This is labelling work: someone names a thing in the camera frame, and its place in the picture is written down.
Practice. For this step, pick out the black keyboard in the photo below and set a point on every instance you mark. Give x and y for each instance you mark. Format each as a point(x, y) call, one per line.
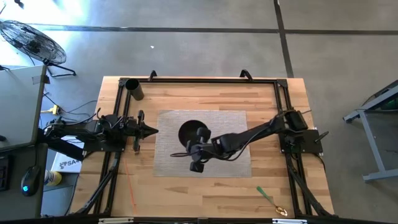
point(4, 174)

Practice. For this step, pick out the dark grey desk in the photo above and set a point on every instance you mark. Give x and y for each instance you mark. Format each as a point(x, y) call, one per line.
point(15, 205)

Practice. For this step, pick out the black floor fan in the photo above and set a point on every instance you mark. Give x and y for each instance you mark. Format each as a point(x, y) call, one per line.
point(34, 45)

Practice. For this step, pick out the black computer mouse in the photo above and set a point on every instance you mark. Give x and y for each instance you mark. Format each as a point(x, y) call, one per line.
point(30, 182)

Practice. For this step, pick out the black diagonal beam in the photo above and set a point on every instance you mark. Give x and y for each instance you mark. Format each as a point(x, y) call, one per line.
point(59, 146)

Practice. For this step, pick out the grey metal table frame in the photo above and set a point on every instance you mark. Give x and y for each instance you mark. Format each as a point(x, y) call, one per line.
point(370, 146)

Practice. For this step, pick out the white printed cardboard box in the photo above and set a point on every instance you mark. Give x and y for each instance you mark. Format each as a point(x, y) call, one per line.
point(66, 164)

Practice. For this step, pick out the yellow power adapter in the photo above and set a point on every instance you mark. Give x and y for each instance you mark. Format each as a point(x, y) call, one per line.
point(55, 109)

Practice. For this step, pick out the yellow white canister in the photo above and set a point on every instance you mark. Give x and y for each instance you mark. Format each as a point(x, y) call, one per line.
point(53, 178)

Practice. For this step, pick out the grey woven placemat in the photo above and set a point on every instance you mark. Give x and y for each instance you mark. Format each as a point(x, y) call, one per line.
point(168, 161)

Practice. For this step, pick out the white bracket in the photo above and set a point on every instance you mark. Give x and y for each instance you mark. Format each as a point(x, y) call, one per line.
point(115, 221)
point(289, 221)

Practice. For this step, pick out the light grey desk top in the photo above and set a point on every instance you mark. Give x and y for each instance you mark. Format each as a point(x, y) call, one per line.
point(18, 105)

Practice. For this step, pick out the black round bowl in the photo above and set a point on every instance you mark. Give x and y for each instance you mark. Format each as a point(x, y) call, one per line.
point(186, 130)

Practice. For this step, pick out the black cylindrical cup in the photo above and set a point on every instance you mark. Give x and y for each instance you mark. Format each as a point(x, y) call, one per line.
point(136, 91)

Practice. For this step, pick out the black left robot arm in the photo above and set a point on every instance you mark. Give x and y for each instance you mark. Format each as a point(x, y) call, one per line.
point(105, 130)

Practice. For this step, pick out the black aluminium table frame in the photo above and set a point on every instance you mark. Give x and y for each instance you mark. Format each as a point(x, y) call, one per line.
point(202, 81)

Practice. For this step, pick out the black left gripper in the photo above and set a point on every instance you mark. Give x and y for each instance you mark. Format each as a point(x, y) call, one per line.
point(139, 124)

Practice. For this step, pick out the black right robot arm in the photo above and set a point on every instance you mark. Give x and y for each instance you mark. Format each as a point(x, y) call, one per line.
point(248, 137)

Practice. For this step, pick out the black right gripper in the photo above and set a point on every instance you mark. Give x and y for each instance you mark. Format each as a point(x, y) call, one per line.
point(202, 151)

